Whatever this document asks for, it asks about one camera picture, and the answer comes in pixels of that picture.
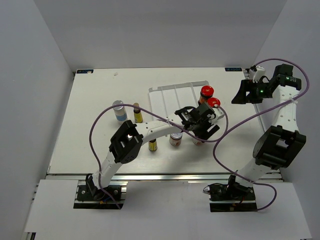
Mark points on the white divided organizer tray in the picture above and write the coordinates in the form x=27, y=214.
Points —
x=165, y=100

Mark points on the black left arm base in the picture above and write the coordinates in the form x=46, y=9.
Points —
x=114, y=200

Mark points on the aluminium table rail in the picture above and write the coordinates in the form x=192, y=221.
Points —
x=88, y=126

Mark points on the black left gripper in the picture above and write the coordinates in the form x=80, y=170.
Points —
x=204, y=134

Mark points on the silver-lid salt jar rear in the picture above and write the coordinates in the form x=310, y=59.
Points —
x=119, y=111

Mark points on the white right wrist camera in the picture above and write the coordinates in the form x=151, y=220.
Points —
x=256, y=72

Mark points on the yellow bottle front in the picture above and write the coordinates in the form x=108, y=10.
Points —
x=152, y=145

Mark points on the yellow bottle rear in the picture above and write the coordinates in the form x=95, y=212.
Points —
x=138, y=118

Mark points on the white-lid sauce jar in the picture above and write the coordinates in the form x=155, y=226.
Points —
x=175, y=139
x=198, y=142

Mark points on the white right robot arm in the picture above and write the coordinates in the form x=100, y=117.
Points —
x=282, y=141

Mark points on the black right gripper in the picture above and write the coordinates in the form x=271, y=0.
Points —
x=246, y=85

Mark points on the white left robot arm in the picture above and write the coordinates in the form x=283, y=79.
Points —
x=126, y=143

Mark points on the red-lid chili sauce jar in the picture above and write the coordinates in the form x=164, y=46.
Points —
x=206, y=93

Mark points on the yellow bottle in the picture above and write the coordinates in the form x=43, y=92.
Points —
x=152, y=145
x=138, y=118

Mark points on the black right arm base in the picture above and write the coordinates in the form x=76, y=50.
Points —
x=225, y=199

